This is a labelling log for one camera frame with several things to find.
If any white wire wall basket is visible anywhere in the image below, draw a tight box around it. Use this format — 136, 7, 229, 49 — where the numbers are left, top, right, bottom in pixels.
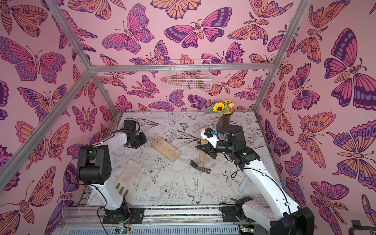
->
165, 59, 212, 92

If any ribbed purple glass vase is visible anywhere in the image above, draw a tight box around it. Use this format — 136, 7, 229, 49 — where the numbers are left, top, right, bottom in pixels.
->
215, 114, 231, 134

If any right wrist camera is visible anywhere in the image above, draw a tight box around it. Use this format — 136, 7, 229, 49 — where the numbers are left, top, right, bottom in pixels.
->
200, 128, 219, 148

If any aluminium cage frame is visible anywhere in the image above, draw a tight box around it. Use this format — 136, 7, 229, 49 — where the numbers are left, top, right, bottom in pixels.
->
0, 0, 312, 235

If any light blue plastic tube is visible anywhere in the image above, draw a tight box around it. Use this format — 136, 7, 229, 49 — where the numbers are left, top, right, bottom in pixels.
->
238, 176, 249, 193

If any small wooden nail block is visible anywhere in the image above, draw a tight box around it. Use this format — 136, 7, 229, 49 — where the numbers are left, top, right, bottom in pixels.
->
151, 137, 181, 163

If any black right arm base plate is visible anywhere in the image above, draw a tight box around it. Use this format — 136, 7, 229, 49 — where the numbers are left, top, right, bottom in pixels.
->
218, 196, 255, 223

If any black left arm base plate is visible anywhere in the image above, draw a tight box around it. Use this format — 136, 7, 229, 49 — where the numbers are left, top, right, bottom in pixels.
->
102, 208, 145, 224

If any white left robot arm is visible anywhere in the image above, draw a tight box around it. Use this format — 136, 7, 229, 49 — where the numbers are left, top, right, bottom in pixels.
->
76, 118, 147, 224

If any wooden handled claw hammer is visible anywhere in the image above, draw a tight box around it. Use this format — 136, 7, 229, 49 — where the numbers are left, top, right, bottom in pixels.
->
190, 147, 211, 174

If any yellow artificial sunflower bunch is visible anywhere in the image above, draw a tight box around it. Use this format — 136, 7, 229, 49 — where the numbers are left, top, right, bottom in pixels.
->
204, 99, 235, 116

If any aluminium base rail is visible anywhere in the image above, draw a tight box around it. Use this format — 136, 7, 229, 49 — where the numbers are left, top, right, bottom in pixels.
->
56, 205, 269, 235

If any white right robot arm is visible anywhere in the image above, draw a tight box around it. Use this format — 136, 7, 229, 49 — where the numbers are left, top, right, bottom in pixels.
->
196, 125, 314, 235

